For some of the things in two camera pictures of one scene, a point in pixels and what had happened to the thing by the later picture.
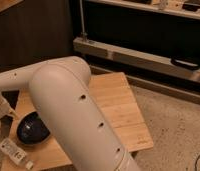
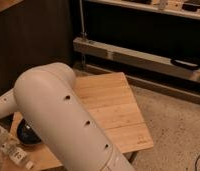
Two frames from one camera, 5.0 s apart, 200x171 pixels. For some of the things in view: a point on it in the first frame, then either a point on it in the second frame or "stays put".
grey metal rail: (148, 61) stays put
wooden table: (118, 104) stays put
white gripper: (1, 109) to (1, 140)
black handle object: (184, 62) stays put
